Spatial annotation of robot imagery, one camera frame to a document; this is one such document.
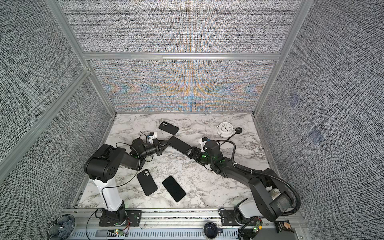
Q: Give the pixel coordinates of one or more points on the black round-head spoon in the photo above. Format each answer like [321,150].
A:
[235,133]

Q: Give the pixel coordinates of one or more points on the black phone case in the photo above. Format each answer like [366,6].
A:
[147,182]
[169,128]

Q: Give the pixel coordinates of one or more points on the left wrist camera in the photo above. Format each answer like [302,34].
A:
[151,136]

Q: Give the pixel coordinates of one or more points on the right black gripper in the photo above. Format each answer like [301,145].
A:
[192,155]

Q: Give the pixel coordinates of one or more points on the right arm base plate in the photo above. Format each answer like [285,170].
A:
[228,218]

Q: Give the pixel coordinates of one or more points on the black fan left corner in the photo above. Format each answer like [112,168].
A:
[62,228]

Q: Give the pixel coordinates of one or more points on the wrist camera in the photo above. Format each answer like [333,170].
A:
[211,148]
[151,136]

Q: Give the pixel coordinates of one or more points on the black screen purple phone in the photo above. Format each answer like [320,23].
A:
[179,145]

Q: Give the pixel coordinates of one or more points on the black phone case back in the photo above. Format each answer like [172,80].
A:
[169,128]

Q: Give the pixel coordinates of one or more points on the black phone front screen up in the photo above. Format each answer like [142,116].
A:
[173,188]

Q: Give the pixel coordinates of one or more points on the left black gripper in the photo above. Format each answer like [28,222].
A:
[158,147]

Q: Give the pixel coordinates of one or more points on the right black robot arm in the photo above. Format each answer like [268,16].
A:
[273,196]

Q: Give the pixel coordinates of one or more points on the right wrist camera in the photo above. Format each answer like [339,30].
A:
[211,148]

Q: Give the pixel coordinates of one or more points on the aluminium front rail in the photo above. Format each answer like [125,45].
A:
[156,224]

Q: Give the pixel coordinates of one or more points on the black phone case front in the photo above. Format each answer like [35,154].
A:
[147,182]

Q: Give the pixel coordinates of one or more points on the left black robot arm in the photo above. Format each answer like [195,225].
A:
[103,166]

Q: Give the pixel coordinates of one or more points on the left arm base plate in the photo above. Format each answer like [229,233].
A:
[131,218]

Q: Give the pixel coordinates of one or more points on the snack packet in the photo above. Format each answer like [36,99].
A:
[283,226]

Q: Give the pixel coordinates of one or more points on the black round knob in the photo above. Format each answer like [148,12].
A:
[211,230]

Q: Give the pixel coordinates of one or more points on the right green circuit board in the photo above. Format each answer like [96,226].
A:
[257,227]

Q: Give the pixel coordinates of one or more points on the white round clock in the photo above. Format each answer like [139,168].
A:
[224,125]

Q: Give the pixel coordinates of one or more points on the small green circuit board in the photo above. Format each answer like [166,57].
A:
[120,232]

